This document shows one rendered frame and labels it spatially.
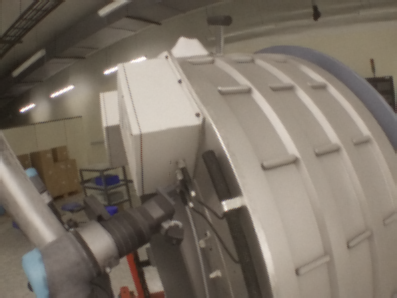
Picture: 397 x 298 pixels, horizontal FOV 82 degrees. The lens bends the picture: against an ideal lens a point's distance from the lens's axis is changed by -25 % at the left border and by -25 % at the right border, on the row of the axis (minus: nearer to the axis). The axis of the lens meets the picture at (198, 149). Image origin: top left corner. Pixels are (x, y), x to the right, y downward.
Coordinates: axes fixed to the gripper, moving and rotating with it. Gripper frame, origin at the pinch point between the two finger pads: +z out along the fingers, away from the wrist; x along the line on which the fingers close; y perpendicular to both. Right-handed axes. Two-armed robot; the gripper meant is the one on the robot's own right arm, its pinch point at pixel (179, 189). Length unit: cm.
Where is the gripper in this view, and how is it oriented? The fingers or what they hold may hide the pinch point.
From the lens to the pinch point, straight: 61.3
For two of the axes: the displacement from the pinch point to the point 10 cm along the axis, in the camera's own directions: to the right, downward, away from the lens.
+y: 6.7, 6.4, -3.8
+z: 6.8, -3.2, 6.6
